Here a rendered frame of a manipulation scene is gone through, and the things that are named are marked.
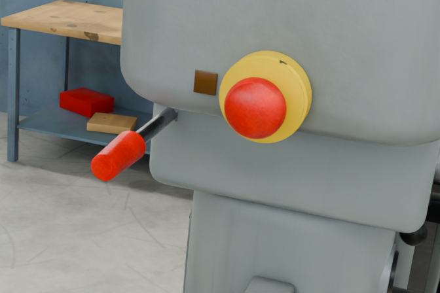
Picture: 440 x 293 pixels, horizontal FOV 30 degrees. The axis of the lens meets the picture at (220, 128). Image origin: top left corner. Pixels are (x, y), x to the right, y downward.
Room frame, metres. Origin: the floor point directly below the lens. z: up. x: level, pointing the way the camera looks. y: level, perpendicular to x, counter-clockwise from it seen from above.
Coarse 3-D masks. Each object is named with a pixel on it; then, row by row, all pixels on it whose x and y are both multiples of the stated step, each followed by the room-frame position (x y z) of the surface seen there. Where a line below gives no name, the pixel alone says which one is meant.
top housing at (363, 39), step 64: (128, 0) 0.59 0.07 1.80; (192, 0) 0.55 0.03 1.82; (256, 0) 0.54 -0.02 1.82; (320, 0) 0.53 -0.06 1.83; (384, 0) 0.52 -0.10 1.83; (128, 64) 0.58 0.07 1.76; (192, 64) 0.55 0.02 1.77; (320, 64) 0.53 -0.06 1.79; (384, 64) 0.52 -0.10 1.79; (320, 128) 0.53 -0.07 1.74; (384, 128) 0.52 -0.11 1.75
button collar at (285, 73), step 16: (240, 64) 0.52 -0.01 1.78; (256, 64) 0.52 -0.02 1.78; (272, 64) 0.52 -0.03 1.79; (288, 64) 0.52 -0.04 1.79; (224, 80) 0.53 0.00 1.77; (272, 80) 0.52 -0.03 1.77; (288, 80) 0.51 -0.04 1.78; (304, 80) 0.52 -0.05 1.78; (224, 96) 0.52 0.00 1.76; (288, 96) 0.51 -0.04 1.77; (304, 96) 0.51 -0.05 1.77; (224, 112) 0.52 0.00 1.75; (288, 112) 0.51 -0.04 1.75; (304, 112) 0.51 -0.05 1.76; (288, 128) 0.51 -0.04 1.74
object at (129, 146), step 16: (160, 112) 0.64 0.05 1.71; (176, 112) 0.65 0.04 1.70; (144, 128) 0.59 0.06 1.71; (160, 128) 0.61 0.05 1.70; (112, 144) 0.54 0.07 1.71; (128, 144) 0.55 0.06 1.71; (144, 144) 0.57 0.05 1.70; (96, 160) 0.52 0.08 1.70; (112, 160) 0.52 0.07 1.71; (128, 160) 0.54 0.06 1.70; (96, 176) 0.52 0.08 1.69; (112, 176) 0.52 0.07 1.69
